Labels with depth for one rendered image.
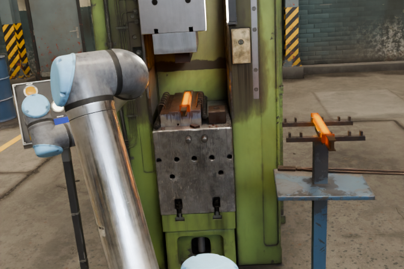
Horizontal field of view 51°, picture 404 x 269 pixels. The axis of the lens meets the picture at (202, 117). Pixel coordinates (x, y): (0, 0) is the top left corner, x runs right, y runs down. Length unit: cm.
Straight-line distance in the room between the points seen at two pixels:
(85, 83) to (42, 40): 791
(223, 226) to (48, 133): 107
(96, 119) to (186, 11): 108
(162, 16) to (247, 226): 124
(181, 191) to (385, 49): 668
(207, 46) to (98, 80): 151
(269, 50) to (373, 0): 617
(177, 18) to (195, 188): 83
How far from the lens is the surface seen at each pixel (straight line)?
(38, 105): 155
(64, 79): 97
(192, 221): 219
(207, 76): 248
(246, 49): 210
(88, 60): 100
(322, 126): 184
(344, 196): 187
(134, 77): 104
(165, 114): 204
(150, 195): 236
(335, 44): 814
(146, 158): 228
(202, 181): 209
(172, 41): 197
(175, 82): 249
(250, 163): 228
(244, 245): 251
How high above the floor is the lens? 151
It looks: 16 degrees down
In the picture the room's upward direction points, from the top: 4 degrees counter-clockwise
